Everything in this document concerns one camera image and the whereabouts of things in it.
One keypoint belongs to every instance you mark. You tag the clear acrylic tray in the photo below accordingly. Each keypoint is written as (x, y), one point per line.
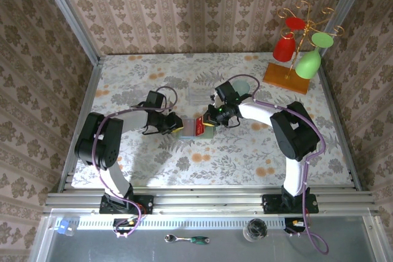
(199, 96)

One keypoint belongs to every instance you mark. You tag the green wine glass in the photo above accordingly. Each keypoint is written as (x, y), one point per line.
(307, 65)

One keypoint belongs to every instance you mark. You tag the blue white plastic connector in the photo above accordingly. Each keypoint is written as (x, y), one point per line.
(63, 226)

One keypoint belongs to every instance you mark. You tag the aluminium frame beam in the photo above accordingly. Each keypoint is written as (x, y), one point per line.
(208, 202)

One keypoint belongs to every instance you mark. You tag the green card holder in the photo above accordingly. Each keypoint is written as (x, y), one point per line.
(188, 131)

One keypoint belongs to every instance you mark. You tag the red wine glass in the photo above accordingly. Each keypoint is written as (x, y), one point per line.
(284, 48)

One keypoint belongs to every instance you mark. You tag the grey metal shelf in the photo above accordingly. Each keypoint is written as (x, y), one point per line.
(221, 252)

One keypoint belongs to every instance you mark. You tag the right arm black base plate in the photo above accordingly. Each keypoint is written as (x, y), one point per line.
(313, 203)

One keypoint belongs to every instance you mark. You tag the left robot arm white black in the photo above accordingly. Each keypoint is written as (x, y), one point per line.
(135, 119)

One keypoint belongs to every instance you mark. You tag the pale teal plastic glass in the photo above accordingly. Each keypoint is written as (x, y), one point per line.
(242, 85)

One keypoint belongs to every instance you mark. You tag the aluminium side rail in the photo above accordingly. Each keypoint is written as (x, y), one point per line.
(90, 90)
(340, 130)

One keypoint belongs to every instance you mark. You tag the red credit card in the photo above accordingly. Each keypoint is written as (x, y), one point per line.
(201, 127)

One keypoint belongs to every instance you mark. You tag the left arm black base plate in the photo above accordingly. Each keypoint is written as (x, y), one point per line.
(147, 203)

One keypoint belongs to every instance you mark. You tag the clear glass jar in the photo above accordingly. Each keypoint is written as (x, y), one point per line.
(255, 229)

